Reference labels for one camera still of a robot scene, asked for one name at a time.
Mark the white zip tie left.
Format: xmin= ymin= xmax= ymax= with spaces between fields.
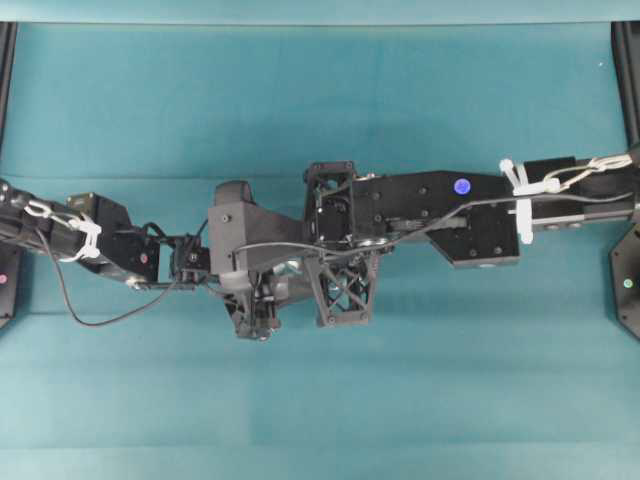
xmin=24 ymin=202 xmax=104 ymax=264

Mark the black metal table frame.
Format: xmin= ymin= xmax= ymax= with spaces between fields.
xmin=0 ymin=20 xmax=640 ymax=331

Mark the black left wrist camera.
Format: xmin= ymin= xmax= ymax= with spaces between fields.
xmin=208 ymin=181 xmax=303 ymax=281

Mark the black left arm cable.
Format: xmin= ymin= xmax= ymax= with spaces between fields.
xmin=37 ymin=219 xmax=321 ymax=327

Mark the silver zip bag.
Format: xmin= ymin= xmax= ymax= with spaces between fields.
xmin=260 ymin=258 xmax=317 ymax=306

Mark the teal table cloth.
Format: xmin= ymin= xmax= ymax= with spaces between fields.
xmin=1 ymin=1 xmax=639 ymax=479

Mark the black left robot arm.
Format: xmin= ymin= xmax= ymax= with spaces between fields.
xmin=1 ymin=180 xmax=291 ymax=341

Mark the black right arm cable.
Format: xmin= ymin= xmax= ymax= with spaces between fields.
xmin=319 ymin=192 xmax=640 ymax=256

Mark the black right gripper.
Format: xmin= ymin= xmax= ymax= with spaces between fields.
xmin=303 ymin=162 xmax=386 ymax=328

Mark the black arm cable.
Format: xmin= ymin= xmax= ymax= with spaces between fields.
xmin=37 ymin=219 xmax=321 ymax=327
xmin=319 ymin=192 xmax=640 ymax=256

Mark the white zip tie right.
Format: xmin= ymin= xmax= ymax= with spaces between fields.
xmin=499 ymin=159 xmax=560 ymax=245

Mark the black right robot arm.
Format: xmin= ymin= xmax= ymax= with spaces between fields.
xmin=304 ymin=149 xmax=639 ymax=327

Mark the white zip tie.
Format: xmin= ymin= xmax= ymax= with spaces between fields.
xmin=24 ymin=202 xmax=104 ymax=264
xmin=499 ymin=159 xmax=560 ymax=245

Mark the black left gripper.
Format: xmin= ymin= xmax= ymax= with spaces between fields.
xmin=210 ymin=239 xmax=288 ymax=340

